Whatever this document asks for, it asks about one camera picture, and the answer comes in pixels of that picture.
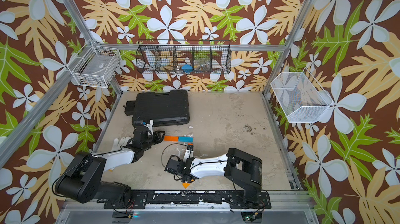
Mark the teal block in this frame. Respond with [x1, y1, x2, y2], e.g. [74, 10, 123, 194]
[178, 136, 193, 143]

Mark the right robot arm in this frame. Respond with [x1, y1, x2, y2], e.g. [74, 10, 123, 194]
[164, 148, 263, 208]

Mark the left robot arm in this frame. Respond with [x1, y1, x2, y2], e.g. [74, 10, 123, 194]
[52, 126, 166, 206]

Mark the black plastic tool case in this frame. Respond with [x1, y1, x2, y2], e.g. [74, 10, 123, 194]
[124, 90, 190, 127]

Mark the white work glove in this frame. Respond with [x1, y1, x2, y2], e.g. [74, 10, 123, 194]
[111, 137, 131, 152]

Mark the blue object in basket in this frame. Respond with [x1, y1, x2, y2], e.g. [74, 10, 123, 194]
[181, 64, 193, 74]

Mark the white mesh basket right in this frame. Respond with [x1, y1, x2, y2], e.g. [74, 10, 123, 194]
[271, 68, 333, 123]

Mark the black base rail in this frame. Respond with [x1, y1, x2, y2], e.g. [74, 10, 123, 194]
[104, 190, 272, 210]

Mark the black wire basket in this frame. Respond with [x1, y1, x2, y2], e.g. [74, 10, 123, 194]
[135, 40, 232, 75]

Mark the white wire basket left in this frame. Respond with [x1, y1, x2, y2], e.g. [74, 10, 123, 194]
[70, 40, 121, 88]

